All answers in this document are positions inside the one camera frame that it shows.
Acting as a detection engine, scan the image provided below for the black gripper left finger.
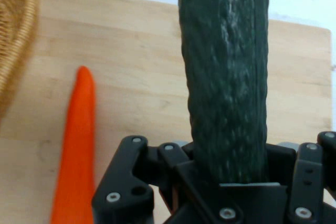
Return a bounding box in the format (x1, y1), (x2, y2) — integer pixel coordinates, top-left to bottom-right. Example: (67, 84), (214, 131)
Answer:
(91, 135), (219, 224)

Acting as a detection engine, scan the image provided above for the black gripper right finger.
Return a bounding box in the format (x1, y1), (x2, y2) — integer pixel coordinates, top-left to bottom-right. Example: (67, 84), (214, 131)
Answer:
(266, 130), (336, 224)

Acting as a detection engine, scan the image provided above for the dark green toy cucumber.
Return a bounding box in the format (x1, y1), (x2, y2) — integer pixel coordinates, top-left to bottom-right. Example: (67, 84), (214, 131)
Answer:
(174, 0), (270, 185)

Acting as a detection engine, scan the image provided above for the orange toy carrot with leaves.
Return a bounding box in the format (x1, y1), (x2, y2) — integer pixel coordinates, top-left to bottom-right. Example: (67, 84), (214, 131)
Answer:
(49, 66), (97, 224)

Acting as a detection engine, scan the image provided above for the wooden cutting board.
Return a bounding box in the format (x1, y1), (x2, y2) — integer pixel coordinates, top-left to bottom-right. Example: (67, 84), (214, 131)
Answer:
(0, 0), (334, 224)

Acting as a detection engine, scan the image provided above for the woven wicker basket with handles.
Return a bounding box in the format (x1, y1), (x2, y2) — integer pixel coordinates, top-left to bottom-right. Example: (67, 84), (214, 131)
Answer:
(0, 0), (39, 121)

